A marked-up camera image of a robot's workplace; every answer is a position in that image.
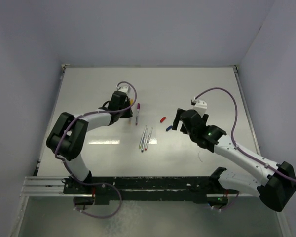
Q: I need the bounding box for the yellow-end white marker pen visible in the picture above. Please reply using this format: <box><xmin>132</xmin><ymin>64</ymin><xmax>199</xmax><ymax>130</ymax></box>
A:
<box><xmin>129</xmin><ymin>107</ymin><xmax>133</xmax><ymax>124</ymax></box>

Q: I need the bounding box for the purple-end white marker pen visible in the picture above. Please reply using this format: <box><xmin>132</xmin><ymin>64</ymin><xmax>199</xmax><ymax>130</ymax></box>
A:
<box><xmin>135</xmin><ymin>109</ymin><xmax>140</xmax><ymax>126</ymax></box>

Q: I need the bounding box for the red-end white marker pen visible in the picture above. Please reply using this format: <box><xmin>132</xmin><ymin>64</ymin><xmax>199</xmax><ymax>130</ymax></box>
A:
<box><xmin>144</xmin><ymin>127</ymin><xmax>153</xmax><ymax>151</ymax></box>

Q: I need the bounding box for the blue-end white marker pen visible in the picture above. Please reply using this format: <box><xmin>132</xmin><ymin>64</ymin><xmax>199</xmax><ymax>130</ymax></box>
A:
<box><xmin>141</xmin><ymin>129</ymin><xmax>148</xmax><ymax>153</ymax></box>

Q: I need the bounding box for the green-end white marker pen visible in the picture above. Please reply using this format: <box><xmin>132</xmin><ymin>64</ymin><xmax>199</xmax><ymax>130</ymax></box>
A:
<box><xmin>139</xmin><ymin>125</ymin><xmax>147</xmax><ymax>149</ymax></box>

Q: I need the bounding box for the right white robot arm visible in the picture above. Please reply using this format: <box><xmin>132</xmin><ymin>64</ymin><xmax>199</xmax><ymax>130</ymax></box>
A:
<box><xmin>172</xmin><ymin>109</ymin><xmax>296</xmax><ymax>212</ymax></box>

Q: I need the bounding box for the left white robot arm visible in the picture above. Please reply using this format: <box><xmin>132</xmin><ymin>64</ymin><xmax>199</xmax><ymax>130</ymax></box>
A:
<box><xmin>46</xmin><ymin>86</ymin><xmax>132</xmax><ymax>194</ymax></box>

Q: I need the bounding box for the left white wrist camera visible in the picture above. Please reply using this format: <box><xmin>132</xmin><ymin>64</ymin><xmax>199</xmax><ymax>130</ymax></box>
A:
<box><xmin>116</xmin><ymin>85</ymin><xmax>130</xmax><ymax>94</ymax></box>

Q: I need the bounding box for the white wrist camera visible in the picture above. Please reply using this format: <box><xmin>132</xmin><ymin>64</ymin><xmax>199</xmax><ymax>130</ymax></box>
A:
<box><xmin>116</xmin><ymin>85</ymin><xmax>130</xmax><ymax>94</ymax></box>
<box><xmin>191</xmin><ymin>98</ymin><xmax>207</xmax><ymax>117</ymax></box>

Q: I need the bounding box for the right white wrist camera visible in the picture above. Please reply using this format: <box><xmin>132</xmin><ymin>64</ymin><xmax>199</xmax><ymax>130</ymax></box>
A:
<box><xmin>191</xmin><ymin>98</ymin><xmax>207</xmax><ymax>117</ymax></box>

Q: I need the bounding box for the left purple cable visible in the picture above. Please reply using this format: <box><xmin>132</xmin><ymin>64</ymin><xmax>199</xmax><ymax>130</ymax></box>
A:
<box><xmin>54</xmin><ymin>81</ymin><xmax>138</xmax><ymax>161</ymax></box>

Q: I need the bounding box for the aluminium frame rail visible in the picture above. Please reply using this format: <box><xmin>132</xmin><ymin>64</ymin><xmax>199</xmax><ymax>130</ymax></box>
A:
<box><xmin>233</xmin><ymin>65</ymin><xmax>283</xmax><ymax>198</ymax></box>

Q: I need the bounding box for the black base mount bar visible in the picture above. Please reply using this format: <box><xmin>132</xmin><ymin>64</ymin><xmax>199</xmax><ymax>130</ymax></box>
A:
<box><xmin>62</xmin><ymin>167</ymin><xmax>237</xmax><ymax>205</ymax></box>

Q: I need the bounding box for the lower purple cable loop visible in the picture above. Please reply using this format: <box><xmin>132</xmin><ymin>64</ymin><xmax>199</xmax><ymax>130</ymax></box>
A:
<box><xmin>73</xmin><ymin>184</ymin><xmax>124</xmax><ymax>220</ymax></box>

